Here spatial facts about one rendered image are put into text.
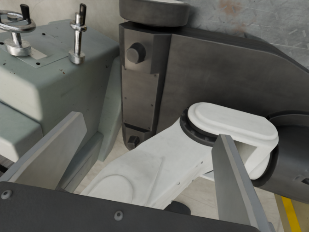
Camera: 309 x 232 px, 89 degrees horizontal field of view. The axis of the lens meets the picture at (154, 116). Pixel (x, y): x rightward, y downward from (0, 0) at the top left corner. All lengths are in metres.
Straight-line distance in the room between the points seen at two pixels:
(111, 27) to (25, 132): 0.81
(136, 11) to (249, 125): 0.38
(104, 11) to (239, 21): 0.84
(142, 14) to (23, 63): 0.46
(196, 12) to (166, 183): 0.52
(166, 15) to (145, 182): 0.37
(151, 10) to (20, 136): 0.59
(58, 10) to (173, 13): 1.09
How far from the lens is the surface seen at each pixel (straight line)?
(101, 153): 1.75
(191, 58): 0.47
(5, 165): 0.83
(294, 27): 0.66
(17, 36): 0.74
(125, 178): 0.25
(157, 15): 0.45
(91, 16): 1.28
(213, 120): 0.38
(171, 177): 0.31
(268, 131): 0.43
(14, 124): 0.76
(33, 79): 0.67
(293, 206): 1.64
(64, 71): 0.72
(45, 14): 1.55
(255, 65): 0.48
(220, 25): 0.62
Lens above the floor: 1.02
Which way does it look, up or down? 49 degrees down
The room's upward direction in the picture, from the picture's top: 151 degrees counter-clockwise
